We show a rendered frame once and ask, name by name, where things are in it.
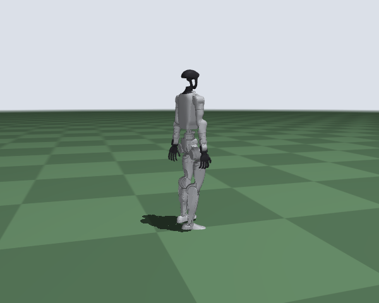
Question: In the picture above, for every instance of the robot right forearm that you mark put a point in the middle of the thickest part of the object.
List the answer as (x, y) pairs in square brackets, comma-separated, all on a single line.
[(202, 135)]

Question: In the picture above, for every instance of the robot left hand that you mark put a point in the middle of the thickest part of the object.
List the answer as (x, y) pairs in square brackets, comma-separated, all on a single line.
[(173, 150)]

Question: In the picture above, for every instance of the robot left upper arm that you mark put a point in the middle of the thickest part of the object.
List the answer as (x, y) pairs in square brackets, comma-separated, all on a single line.
[(176, 112)]

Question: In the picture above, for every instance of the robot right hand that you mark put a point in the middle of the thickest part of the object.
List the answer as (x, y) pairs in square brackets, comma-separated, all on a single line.
[(204, 158)]

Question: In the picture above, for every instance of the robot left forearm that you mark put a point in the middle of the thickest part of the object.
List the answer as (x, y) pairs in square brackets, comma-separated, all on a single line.
[(176, 133)]

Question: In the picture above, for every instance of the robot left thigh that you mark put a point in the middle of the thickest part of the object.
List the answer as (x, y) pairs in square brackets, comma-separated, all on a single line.
[(187, 168)]

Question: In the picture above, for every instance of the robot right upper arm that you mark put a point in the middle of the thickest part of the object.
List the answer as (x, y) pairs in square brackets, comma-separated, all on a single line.
[(199, 101)]

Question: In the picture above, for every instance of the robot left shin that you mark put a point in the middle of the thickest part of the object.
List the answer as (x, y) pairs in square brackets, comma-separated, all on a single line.
[(183, 199)]

